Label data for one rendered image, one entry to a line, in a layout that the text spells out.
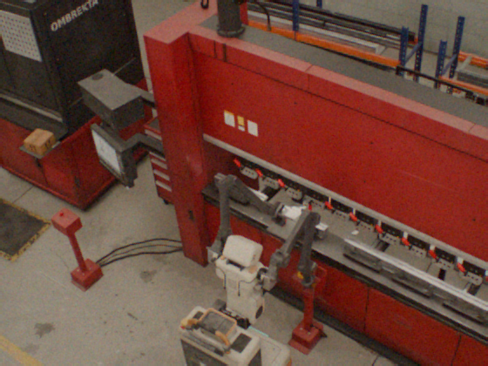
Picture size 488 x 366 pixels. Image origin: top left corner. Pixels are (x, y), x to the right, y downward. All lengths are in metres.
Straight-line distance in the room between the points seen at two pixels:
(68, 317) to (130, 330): 0.59
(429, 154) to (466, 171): 0.24
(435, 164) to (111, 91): 2.27
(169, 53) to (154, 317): 2.32
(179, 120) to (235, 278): 1.25
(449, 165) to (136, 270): 3.22
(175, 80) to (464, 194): 2.07
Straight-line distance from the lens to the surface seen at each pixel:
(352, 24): 6.19
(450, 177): 3.81
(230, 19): 4.29
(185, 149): 4.87
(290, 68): 3.99
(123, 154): 4.64
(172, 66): 4.44
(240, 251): 4.12
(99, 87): 4.69
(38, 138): 5.83
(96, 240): 6.30
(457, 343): 4.66
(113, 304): 5.74
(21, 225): 6.70
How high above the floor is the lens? 4.44
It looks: 42 degrees down
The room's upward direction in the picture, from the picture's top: 5 degrees counter-clockwise
